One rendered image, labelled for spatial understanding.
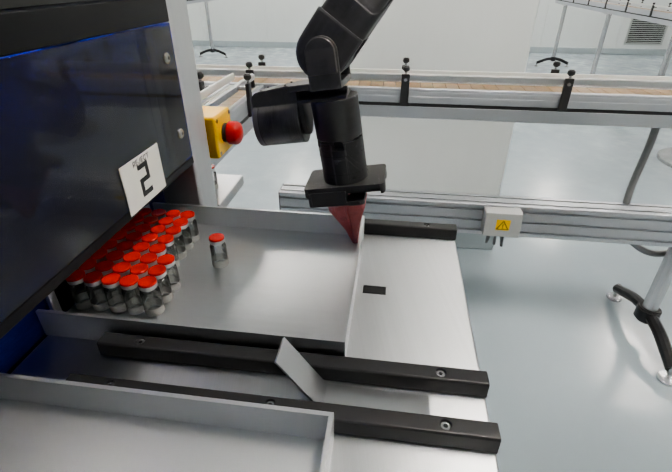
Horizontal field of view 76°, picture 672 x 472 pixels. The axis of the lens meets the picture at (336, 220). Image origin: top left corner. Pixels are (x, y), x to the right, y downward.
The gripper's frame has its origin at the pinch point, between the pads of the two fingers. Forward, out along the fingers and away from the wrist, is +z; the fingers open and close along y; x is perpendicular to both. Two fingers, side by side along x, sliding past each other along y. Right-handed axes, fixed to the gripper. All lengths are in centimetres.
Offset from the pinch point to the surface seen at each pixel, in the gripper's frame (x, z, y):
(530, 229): -85, 52, -46
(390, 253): -1.6, 4.3, -4.5
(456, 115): -82, 9, -22
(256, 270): 5.3, 1.3, 13.3
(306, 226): -5.6, 1.1, 8.4
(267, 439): 29.1, 2.7, 5.2
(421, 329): 13.4, 5.0, -8.4
